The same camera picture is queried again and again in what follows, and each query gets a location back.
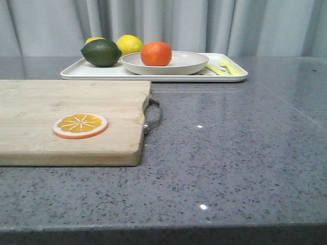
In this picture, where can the orange fruit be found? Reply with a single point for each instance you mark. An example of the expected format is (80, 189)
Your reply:
(156, 54)

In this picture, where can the white rectangular tray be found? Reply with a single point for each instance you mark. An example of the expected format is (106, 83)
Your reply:
(83, 70)

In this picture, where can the yellow plastic knife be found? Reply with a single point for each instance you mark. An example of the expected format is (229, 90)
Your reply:
(217, 70)

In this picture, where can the yellow plastic fork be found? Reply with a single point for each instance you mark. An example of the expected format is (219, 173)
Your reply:
(232, 69)

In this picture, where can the orange slice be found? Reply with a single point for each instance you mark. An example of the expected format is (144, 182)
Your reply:
(80, 126)

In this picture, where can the yellow lemon right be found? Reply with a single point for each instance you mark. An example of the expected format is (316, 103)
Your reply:
(129, 44)

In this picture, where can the yellow lemon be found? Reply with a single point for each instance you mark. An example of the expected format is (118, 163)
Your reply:
(93, 39)
(129, 44)

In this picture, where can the green lime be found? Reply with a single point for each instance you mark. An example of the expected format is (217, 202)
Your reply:
(101, 53)

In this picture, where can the yellow lemon left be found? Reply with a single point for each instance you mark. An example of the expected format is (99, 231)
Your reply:
(93, 39)

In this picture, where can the wooden cutting board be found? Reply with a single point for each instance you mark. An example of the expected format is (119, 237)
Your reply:
(29, 108)

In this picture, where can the grey curtain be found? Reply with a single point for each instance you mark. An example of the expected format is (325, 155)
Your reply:
(235, 28)

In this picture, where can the metal cutting board handle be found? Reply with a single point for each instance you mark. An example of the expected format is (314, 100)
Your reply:
(152, 116)

